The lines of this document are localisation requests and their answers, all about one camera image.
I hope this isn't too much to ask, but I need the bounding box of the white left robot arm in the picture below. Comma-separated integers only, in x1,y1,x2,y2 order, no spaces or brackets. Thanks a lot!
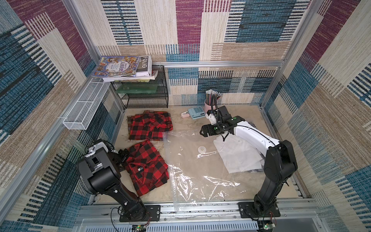
77,139,148,221

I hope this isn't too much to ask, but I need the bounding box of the black wire shelf rack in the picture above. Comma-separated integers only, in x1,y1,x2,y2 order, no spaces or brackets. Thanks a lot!
112,65,169,109

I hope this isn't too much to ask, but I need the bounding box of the colourful illustrated book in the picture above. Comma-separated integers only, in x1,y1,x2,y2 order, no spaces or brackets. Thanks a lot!
92,56,141,77

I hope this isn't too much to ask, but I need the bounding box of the red black plaid shirt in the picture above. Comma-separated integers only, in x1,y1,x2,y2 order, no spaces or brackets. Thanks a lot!
128,110,173,141
125,140,169,197

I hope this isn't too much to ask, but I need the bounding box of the teal desk calculator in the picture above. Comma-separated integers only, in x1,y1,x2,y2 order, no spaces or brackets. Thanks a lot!
188,106,205,119

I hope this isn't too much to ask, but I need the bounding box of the coloured pencils bundle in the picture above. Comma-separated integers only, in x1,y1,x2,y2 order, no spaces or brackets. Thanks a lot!
205,89,222,105

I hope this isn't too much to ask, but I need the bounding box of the small white pink eraser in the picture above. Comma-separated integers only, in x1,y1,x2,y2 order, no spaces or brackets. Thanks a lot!
181,111,190,118

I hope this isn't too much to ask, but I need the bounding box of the white folded shirt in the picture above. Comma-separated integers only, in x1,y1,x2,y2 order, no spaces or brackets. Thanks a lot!
214,135,264,174

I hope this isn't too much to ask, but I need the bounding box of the clear plastic vacuum bag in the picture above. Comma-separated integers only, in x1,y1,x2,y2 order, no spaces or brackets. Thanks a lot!
163,130,265,208

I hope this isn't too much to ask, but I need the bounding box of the green flat box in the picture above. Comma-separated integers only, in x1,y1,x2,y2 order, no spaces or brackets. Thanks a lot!
116,84,158,94

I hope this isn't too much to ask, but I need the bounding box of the pink metal pencil bucket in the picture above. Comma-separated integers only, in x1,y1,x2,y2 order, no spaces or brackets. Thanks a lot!
204,102,212,116

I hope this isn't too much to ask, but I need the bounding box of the white wire mesh basket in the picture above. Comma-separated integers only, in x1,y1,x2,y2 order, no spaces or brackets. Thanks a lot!
63,81,110,130

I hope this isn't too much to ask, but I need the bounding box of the black folio book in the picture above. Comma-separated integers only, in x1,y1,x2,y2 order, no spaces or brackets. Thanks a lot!
95,55,158,82

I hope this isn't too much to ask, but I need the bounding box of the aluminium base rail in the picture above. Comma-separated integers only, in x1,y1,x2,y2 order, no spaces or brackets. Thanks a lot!
72,198,330,232

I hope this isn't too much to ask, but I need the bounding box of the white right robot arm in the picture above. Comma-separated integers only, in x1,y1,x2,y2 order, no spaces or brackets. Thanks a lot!
200,106,298,220

